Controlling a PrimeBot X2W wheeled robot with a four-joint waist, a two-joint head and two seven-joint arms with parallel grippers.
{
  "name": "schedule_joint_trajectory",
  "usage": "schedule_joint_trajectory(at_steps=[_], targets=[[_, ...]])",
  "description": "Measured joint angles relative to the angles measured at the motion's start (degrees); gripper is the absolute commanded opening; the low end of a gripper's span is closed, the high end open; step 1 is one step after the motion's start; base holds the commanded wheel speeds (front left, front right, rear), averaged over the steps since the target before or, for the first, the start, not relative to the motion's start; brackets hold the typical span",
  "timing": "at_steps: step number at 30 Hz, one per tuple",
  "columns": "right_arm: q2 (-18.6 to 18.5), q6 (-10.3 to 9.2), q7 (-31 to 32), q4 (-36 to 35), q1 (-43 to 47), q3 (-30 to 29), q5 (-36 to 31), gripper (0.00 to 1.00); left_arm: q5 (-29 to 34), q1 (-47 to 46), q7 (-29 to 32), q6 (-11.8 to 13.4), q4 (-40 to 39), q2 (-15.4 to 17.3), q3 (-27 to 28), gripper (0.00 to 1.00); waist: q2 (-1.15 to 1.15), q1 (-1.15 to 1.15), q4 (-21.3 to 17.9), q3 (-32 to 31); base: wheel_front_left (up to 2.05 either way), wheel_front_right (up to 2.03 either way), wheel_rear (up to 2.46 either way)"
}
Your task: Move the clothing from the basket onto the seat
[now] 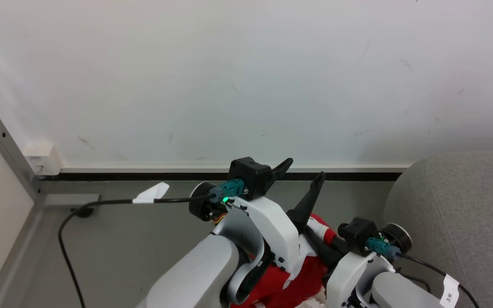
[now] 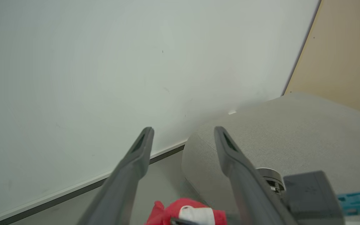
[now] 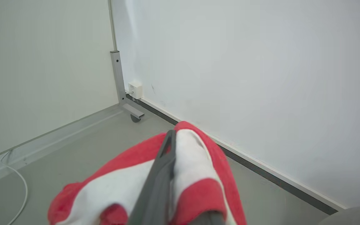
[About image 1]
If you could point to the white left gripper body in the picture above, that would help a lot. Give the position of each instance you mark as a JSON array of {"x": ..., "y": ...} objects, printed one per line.
[{"x": 272, "y": 231}]

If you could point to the white wall socket box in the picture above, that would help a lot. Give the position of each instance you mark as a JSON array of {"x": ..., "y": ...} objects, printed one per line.
[{"x": 43, "y": 159}]

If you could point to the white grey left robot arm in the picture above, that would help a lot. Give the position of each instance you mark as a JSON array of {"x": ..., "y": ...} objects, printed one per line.
[{"x": 195, "y": 273}]

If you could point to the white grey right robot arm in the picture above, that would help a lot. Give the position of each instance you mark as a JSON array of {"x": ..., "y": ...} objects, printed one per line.
[{"x": 400, "y": 291}]

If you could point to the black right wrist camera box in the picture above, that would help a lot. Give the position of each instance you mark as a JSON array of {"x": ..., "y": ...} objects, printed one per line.
[{"x": 357, "y": 233}]

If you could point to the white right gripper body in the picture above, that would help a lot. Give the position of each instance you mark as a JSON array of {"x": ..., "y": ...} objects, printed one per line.
[{"x": 345, "y": 278}]

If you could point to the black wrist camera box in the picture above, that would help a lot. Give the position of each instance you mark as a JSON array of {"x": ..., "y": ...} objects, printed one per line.
[
  {"x": 250, "y": 175},
  {"x": 357, "y": 233}
]

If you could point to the grey fabric sofa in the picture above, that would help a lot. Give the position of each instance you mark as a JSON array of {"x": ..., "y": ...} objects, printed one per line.
[{"x": 456, "y": 222}]

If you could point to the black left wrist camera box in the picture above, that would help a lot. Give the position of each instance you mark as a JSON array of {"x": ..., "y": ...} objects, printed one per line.
[{"x": 250, "y": 175}]

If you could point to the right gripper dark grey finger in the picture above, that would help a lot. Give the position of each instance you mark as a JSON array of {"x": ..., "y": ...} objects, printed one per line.
[{"x": 324, "y": 253}]

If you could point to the black and white baseboard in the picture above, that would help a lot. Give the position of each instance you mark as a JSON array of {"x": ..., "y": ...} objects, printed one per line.
[{"x": 229, "y": 172}]

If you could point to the red and white clothing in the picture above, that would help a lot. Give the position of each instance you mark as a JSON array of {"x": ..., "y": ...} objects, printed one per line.
[{"x": 302, "y": 282}]

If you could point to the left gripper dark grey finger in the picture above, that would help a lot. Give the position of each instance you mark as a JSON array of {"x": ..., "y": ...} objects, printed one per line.
[
  {"x": 281, "y": 167},
  {"x": 308, "y": 203}
]

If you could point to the grey metal frame post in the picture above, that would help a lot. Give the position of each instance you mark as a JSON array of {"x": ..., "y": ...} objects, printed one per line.
[{"x": 11, "y": 154}]

